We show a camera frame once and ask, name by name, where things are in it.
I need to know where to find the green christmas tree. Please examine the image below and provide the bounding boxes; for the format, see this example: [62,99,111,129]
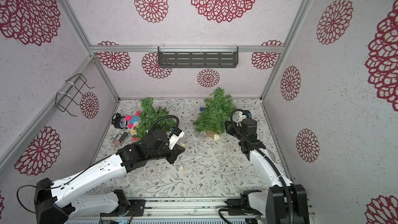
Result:
[193,87,236,137]
[132,97,176,141]

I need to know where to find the grey wall shelf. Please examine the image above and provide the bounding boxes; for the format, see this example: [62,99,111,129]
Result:
[158,46,239,68]

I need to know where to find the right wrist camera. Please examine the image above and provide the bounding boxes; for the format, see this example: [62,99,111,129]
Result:
[236,109,251,127]

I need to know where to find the colourful plush toy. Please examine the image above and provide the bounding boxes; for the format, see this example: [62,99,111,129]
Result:
[125,111,141,141]

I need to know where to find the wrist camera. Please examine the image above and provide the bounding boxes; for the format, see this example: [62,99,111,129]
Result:
[236,109,251,127]
[169,128,184,150]

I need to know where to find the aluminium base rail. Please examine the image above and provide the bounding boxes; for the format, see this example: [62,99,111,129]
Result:
[55,196,316,222]

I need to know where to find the striped flag item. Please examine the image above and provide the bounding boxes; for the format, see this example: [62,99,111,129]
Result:
[112,130,129,146]

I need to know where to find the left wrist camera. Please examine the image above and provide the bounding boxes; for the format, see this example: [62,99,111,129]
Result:
[169,128,184,150]

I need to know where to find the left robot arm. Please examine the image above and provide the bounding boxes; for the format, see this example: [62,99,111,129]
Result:
[33,115,185,224]

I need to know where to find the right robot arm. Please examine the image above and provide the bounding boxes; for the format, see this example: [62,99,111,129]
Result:
[218,109,310,224]

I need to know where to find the black wire wall rack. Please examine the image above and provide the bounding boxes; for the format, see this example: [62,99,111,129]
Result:
[54,73,94,117]

